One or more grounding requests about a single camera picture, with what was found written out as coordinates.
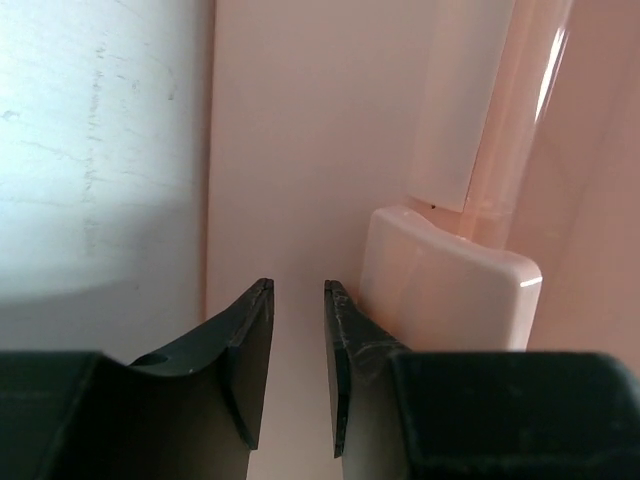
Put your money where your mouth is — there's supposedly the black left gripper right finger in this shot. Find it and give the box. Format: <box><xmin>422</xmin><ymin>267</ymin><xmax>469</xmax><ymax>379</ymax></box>
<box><xmin>324</xmin><ymin>280</ymin><xmax>413</xmax><ymax>479</ymax></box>

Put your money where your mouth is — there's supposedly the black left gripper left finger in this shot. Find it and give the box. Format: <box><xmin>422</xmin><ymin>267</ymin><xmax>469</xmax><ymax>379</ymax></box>
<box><xmin>99</xmin><ymin>277</ymin><xmax>275</xmax><ymax>480</ymax></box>

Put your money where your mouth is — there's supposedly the pink plastic toolbox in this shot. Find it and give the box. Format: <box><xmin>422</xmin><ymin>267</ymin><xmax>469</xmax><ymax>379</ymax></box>
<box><xmin>206</xmin><ymin>1</ymin><xmax>639</xmax><ymax>479</ymax></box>

